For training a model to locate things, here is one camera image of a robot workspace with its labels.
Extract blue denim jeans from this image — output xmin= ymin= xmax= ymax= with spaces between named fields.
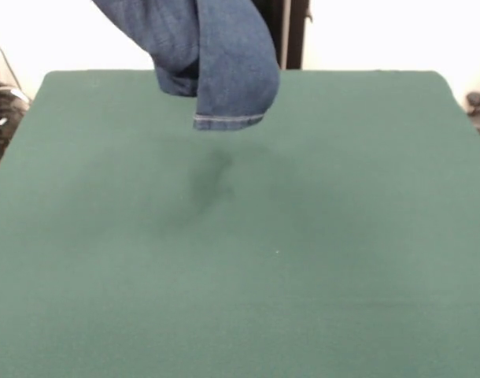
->
xmin=90 ymin=0 xmax=282 ymax=132

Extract dark green table cloth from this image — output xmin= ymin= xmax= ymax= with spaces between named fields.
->
xmin=0 ymin=69 xmax=480 ymax=378

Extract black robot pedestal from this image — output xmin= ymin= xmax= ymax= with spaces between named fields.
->
xmin=251 ymin=0 xmax=315 ymax=71

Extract thin grey cable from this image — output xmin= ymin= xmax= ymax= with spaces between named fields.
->
xmin=0 ymin=31 xmax=31 ymax=106

